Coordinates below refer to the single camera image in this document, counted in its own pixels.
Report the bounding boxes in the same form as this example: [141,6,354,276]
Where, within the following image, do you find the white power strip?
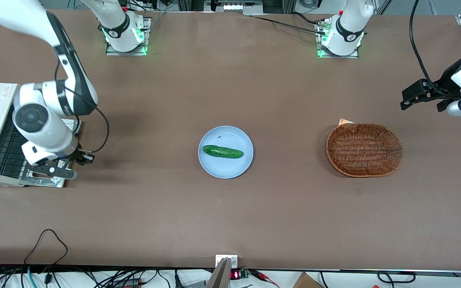
[204,0,264,16]

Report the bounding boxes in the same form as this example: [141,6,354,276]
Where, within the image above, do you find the brown cardboard box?
[293,272,324,288]

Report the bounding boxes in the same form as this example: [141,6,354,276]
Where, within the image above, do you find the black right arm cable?
[54,59,110,155]

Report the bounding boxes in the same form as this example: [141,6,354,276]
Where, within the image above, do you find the oven wire rack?
[0,105,29,179]

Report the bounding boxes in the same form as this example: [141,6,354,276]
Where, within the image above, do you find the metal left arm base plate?
[315,20,360,59]

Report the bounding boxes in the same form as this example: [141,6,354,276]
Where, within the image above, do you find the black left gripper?
[400,58,461,113]

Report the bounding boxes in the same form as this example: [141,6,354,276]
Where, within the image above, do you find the red clip test leads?
[250,270,280,288]

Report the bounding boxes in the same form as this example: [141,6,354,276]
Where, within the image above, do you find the black looped thin cable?
[24,229,69,267]

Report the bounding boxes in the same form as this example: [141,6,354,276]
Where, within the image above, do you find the brown wicker basket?
[326,122,403,178]

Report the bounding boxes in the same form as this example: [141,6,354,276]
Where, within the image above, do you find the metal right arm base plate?
[106,17,152,56]

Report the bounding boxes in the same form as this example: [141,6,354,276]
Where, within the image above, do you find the light blue round plate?
[198,126,254,179]

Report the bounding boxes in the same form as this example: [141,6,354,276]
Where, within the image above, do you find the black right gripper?
[69,150,95,166]

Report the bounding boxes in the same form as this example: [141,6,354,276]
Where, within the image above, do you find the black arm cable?
[409,0,455,98]
[54,59,110,155]

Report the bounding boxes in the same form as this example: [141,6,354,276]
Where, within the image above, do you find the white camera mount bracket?
[215,255,239,269]

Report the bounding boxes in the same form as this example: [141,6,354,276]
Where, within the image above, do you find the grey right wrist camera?
[30,164,78,180]

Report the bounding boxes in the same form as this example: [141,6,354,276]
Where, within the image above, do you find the black coiled floor cable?
[377,271,417,284]

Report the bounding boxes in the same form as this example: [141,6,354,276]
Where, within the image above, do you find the grey camera mount bar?
[206,258,231,288]

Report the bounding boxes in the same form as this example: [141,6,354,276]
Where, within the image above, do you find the oven door with glass window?
[20,118,82,188]

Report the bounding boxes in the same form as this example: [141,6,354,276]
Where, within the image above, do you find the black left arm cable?
[409,0,455,98]

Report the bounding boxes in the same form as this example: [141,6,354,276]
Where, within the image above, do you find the green cucumber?
[202,145,244,159]

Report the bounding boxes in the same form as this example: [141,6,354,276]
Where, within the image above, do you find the long black table cable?
[251,15,328,36]

